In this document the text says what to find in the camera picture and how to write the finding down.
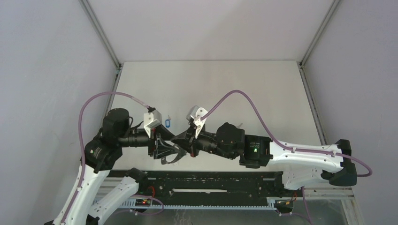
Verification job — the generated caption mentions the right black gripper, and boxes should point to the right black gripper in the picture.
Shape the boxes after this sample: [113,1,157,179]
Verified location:
[171,125,236,161]

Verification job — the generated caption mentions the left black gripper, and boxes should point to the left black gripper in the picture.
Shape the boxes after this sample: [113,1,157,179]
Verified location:
[119,122,180,158]

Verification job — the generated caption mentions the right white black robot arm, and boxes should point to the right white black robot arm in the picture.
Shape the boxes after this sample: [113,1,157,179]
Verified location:
[171,122,358,196]

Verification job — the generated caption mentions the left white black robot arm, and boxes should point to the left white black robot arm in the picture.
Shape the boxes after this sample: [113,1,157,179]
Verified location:
[48,108,185,225]

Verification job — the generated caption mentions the key with blue tag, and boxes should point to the key with blue tag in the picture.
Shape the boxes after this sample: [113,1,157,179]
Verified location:
[165,115,171,128]

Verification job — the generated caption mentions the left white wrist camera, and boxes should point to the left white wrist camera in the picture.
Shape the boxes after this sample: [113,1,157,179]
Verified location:
[143,109,162,139]

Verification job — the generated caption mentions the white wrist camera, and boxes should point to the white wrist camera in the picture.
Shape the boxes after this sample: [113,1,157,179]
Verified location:
[186,105,208,139]
[143,109,162,139]

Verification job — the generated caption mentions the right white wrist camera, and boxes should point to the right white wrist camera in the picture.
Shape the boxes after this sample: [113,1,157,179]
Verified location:
[186,105,208,139]

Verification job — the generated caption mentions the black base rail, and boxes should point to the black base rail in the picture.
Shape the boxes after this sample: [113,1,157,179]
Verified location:
[119,169,306,206]

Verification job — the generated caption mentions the grey cable duct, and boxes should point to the grey cable duct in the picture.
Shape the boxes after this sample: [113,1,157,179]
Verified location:
[118,198,276,210]

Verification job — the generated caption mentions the left aluminium frame post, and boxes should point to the left aluminium frame post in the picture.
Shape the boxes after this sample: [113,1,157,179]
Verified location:
[79,0,122,69]

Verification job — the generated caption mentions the aluminium frame post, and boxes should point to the aluminium frame post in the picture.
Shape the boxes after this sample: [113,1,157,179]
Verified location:
[79,0,122,69]
[299,0,342,67]

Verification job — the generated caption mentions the right aluminium frame post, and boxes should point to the right aluminium frame post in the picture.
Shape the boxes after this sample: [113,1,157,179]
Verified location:
[299,0,342,67]

